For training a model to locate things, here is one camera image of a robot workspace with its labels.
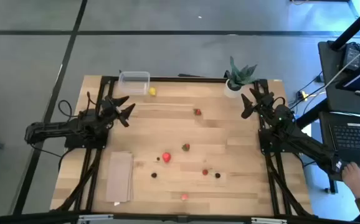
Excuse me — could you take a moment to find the clear plastic tupperware container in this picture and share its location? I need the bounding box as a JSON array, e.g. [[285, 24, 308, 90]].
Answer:
[[118, 71, 151, 96]]

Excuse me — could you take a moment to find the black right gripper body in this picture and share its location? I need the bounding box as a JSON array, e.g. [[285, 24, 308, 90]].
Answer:
[[254, 91, 286, 115]]

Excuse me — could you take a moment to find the white cable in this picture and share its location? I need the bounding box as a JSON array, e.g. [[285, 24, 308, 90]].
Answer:
[[323, 39, 360, 91]]

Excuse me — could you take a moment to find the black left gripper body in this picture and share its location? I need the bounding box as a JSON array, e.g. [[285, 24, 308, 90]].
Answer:
[[98, 95, 122, 125]]

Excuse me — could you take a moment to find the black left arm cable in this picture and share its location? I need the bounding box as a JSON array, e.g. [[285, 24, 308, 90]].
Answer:
[[57, 91, 90, 122]]

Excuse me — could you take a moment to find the person's hand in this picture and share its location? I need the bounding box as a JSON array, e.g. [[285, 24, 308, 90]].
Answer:
[[341, 161, 360, 200]]

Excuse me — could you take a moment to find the silver metal bracket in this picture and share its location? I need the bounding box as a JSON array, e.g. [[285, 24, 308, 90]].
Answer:
[[76, 213, 115, 224], [250, 217, 288, 224]]

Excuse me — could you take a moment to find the black camera rig bar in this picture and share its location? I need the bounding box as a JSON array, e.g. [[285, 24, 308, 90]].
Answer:
[[0, 210, 360, 224]]

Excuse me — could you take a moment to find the beige folded cloth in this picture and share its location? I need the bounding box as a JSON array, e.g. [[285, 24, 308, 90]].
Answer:
[[105, 151, 135, 203]]

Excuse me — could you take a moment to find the black slanted pole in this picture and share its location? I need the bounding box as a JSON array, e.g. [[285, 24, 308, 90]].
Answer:
[[329, 0, 360, 51]]

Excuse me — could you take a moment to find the black power adapter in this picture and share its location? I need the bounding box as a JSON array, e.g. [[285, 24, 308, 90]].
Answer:
[[341, 42, 360, 72]]

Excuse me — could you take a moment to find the green potted plant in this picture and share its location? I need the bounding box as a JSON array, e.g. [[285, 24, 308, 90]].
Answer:
[[224, 55, 258, 89]]

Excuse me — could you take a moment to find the black side table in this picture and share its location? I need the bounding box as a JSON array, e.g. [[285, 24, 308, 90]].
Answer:
[[318, 40, 360, 118]]

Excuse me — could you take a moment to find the white plant pot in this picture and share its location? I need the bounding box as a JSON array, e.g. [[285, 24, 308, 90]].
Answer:
[[223, 79, 242, 99]]

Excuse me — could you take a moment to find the black laptop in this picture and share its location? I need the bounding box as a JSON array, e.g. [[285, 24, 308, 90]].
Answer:
[[328, 121, 360, 167]]

